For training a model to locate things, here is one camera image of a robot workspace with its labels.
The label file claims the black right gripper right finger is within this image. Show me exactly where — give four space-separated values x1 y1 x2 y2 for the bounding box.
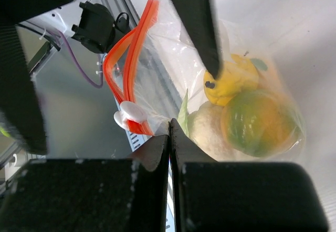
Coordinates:
170 119 328 231

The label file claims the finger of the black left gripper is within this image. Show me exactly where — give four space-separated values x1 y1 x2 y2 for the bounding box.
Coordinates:
171 0 223 79
1 0 73 155

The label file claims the orange fruit with leaf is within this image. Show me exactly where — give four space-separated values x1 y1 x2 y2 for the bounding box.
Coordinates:
249 58 279 87

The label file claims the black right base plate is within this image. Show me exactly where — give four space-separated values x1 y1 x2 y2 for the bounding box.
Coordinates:
71 2 131 54

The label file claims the aluminium mounting rail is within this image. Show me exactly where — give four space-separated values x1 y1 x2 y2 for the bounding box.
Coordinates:
91 0 182 119

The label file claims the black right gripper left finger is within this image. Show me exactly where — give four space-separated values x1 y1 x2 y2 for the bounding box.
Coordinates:
0 134 169 232

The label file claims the green orange mango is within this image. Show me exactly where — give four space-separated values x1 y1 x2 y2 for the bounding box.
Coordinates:
220 90 302 157

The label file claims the white cauliflower with green leaves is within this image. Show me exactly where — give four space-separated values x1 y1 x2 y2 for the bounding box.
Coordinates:
177 92 236 161

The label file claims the clear zip bag orange zipper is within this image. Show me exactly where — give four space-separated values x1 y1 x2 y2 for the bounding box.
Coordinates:
103 0 306 161

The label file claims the yellow orange round fruit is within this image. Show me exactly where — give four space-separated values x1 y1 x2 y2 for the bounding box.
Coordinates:
203 54 259 107

